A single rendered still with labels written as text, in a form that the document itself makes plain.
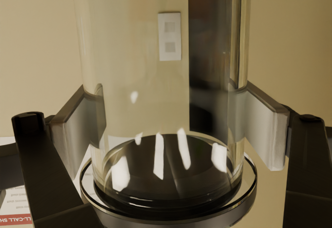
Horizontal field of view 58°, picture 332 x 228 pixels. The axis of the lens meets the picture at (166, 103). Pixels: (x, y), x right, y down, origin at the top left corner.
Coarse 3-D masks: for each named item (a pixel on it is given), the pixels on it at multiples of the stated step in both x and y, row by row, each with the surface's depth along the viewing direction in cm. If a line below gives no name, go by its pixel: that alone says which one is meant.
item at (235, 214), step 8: (256, 184) 17; (248, 200) 16; (96, 208) 15; (240, 208) 15; (248, 208) 16; (104, 216) 15; (112, 216) 14; (224, 216) 14; (232, 216) 15; (240, 216) 15; (104, 224) 15; (112, 224) 15; (120, 224) 14; (128, 224) 14; (136, 224) 14; (144, 224) 14; (184, 224) 14; (192, 224) 14; (200, 224) 14; (208, 224) 14; (216, 224) 14; (224, 224) 15
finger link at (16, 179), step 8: (48, 120) 15; (48, 128) 14; (8, 144) 12; (0, 152) 12; (8, 152) 12; (16, 152) 12; (0, 160) 11; (8, 160) 12; (16, 160) 12; (0, 168) 11; (8, 168) 12; (16, 168) 12; (0, 176) 12; (8, 176) 12; (16, 176) 12; (0, 184) 12; (8, 184) 12; (16, 184) 12
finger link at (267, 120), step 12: (252, 84) 17; (252, 96) 16; (264, 96) 15; (252, 108) 16; (264, 108) 14; (276, 108) 13; (252, 120) 16; (264, 120) 14; (276, 120) 13; (288, 120) 13; (252, 132) 16; (264, 132) 14; (276, 132) 13; (252, 144) 16; (264, 144) 14; (276, 144) 13; (264, 156) 14; (276, 156) 14; (276, 168) 14
